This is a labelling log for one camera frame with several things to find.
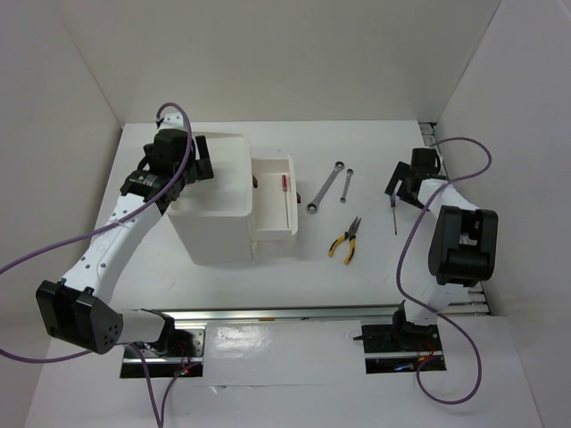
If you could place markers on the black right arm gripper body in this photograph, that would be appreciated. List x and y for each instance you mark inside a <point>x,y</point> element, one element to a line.
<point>411,201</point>

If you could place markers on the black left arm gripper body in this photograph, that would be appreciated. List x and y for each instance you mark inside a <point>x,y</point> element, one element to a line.
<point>198,170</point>

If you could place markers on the red handle long screwdriver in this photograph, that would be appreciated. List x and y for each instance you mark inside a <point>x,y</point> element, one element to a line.
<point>285,186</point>

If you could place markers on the white bottom drawer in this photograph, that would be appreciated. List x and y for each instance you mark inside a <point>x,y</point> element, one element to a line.
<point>255,252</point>

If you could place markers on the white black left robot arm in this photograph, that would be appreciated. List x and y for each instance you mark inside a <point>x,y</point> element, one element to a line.
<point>76,309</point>

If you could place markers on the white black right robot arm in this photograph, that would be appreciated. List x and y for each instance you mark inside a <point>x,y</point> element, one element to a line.
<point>461,253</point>

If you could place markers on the small silver ratchet wrench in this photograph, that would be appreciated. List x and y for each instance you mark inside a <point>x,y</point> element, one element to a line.
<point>349,174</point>

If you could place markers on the white drawer cabinet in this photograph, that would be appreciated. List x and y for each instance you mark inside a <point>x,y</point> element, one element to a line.
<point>213,217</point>

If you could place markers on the large silver ratchet wrench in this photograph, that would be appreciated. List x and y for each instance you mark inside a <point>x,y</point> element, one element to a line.
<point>313,206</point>

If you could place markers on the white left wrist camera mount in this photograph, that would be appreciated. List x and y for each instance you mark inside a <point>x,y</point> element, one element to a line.
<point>171,121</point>

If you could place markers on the aluminium front rail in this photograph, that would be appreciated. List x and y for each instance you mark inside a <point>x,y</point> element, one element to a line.
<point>335,313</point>

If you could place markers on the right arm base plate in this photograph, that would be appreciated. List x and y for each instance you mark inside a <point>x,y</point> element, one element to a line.
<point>385,354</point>

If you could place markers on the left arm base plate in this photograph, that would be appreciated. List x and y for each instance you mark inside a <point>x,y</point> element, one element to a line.
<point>183,349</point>

